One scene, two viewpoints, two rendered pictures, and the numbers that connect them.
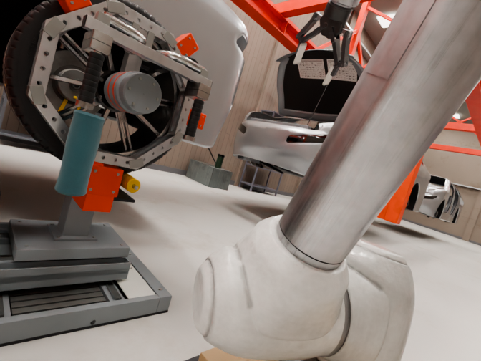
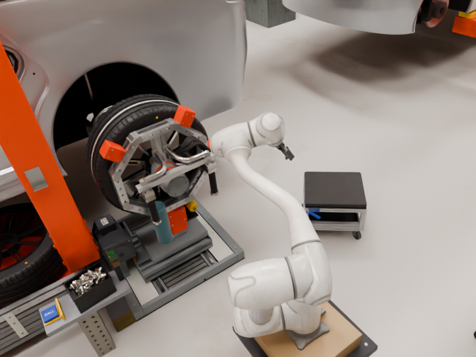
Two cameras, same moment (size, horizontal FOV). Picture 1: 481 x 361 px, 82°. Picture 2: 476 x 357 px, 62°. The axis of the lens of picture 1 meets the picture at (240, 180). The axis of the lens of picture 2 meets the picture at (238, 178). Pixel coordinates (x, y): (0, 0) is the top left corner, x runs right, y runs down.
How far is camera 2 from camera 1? 1.54 m
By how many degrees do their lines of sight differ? 38
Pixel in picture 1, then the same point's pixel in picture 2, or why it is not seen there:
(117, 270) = (205, 245)
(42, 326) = (183, 289)
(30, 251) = (159, 257)
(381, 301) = (297, 316)
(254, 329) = (249, 334)
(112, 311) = (212, 271)
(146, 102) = (181, 188)
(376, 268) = (294, 306)
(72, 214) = not seen: hidden behind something
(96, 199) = (177, 227)
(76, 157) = (161, 229)
